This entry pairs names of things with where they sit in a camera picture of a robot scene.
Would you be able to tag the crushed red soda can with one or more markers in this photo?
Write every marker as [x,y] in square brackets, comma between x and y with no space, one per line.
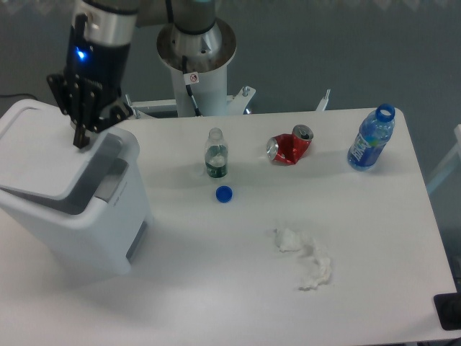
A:
[289,148]

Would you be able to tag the white trash can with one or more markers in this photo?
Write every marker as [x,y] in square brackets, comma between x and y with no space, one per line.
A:
[88,204]

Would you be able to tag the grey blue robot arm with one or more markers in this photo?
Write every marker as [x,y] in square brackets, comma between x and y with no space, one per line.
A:
[112,23]

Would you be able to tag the black device at edge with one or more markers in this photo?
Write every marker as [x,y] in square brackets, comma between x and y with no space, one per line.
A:
[448,310]

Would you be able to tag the white bottle cap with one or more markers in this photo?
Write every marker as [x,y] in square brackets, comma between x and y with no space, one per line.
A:
[199,170]

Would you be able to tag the blue bottle cap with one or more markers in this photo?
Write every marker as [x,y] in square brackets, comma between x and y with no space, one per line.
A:
[224,194]

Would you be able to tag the clear green label bottle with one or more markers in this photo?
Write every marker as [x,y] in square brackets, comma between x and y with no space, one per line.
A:
[216,154]

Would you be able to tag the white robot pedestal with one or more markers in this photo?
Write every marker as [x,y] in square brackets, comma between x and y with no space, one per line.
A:
[198,65]

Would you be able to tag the blue plastic bottle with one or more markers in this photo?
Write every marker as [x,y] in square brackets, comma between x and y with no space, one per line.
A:
[373,135]

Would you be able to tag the crumpled white tissue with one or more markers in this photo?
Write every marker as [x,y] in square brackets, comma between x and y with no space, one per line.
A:
[313,264]

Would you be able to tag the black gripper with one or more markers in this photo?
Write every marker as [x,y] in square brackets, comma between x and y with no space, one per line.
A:
[76,96]

